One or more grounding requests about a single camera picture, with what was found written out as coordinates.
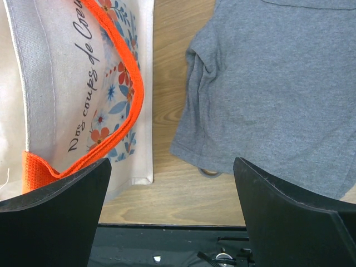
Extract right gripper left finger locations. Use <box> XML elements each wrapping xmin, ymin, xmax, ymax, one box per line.
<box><xmin>1</xmin><ymin>159</ymin><xmax>111</xmax><ymax>266</ymax></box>

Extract beige canvas tote bag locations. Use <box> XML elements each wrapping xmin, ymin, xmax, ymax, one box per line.
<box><xmin>1</xmin><ymin>1</ymin><xmax>154</xmax><ymax>200</ymax></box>

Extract right grey shorts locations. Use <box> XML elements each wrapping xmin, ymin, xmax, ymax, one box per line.
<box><xmin>171</xmin><ymin>1</ymin><xmax>355</xmax><ymax>199</ymax></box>

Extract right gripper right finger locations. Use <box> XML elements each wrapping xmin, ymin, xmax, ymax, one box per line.
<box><xmin>234</xmin><ymin>158</ymin><xmax>355</xmax><ymax>266</ymax></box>

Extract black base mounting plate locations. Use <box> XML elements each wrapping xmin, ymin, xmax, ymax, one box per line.
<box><xmin>88</xmin><ymin>224</ymin><xmax>255</xmax><ymax>266</ymax></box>

